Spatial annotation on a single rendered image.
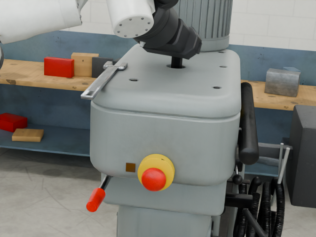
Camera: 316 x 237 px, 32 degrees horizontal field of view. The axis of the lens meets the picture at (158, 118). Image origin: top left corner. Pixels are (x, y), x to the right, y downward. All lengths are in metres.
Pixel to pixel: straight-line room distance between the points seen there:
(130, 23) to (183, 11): 0.39
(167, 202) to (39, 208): 3.56
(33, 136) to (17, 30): 4.44
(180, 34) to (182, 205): 0.32
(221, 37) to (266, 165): 3.84
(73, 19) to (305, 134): 0.69
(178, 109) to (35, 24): 0.26
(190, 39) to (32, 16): 0.30
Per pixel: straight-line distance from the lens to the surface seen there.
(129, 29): 0.86
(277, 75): 4.87
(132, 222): 1.12
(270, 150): 1.44
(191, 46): 1.01
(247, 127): 1.02
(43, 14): 0.86
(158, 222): 1.11
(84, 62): 5.05
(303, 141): 1.35
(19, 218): 4.44
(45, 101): 5.79
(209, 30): 1.24
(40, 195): 4.78
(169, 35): 0.95
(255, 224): 1.15
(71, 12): 0.86
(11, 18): 0.86
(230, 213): 1.61
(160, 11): 0.91
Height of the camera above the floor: 2.13
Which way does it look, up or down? 18 degrees down
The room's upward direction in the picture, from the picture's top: 3 degrees clockwise
